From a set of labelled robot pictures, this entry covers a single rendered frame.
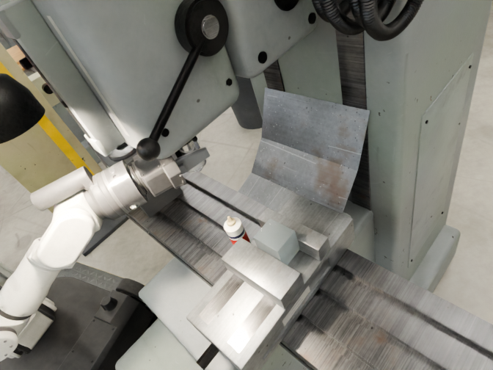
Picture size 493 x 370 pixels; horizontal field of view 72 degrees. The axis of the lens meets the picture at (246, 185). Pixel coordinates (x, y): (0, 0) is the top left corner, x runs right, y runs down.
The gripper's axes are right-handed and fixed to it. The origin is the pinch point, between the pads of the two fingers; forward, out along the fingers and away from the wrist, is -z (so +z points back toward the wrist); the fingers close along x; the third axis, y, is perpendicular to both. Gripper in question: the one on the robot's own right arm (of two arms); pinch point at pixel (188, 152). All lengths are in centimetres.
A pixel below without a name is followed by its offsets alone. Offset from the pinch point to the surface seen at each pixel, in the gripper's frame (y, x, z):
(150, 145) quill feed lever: -14.3, -16.1, 5.1
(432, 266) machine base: 103, -6, -68
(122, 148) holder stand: 9.1, 29.8, 12.7
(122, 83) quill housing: -20.9, -11.6, 4.2
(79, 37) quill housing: -27.0, -10.9, 5.6
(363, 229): 49, -5, -35
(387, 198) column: 39, -7, -42
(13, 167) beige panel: 54, 153, 83
